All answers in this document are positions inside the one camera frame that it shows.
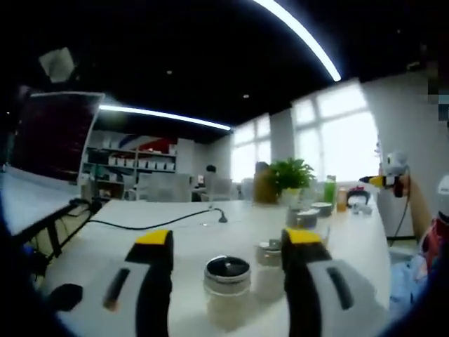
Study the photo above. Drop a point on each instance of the row of white storage bins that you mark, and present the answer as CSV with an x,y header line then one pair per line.
x,y
147,164

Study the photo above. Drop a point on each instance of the brown paper bag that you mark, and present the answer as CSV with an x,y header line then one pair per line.
x,y
263,189

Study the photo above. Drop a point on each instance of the black computer mouse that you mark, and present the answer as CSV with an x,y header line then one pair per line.
x,y
66,296

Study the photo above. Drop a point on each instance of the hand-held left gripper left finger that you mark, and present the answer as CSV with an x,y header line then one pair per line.
x,y
91,316

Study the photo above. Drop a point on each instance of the white metal shelf rack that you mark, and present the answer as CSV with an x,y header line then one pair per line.
x,y
140,151

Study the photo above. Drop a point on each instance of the potted green plant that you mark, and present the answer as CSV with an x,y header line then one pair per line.
x,y
291,173

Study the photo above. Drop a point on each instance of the ceiling light strip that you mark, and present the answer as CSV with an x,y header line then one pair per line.
x,y
333,70
158,114

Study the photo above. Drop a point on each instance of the orange drink bottle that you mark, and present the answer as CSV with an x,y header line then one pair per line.
x,y
342,201

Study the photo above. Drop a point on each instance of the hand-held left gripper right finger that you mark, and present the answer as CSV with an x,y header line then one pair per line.
x,y
361,316

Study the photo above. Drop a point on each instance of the white laptop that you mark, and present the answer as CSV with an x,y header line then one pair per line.
x,y
52,137

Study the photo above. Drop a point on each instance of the small glass seasoning bottle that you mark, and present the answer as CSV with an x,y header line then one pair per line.
x,y
268,258
227,286

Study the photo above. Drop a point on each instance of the black white penguin toy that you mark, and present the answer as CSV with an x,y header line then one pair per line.
x,y
358,195

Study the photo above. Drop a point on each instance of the white office chair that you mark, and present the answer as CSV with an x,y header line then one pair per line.
x,y
226,190

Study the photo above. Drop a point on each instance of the large bright window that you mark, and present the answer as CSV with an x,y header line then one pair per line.
x,y
336,147
250,154

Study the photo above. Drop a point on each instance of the green drink bottle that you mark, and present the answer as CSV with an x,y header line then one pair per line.
x,y
329,191

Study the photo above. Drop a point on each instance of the tall glass seasoning bottle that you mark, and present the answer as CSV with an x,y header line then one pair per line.
x,y
322,209
307,217

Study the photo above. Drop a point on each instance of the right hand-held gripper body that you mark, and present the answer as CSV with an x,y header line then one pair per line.
x,y
396,163

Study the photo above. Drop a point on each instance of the person's right hand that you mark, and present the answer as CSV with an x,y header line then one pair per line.
x,y
409,184

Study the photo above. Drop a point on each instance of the white ceiling air conditioner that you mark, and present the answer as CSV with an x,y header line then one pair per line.
x,y
58,63

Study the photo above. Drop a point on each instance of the grey mesh chair back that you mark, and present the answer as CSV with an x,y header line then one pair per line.
x,y
161,187

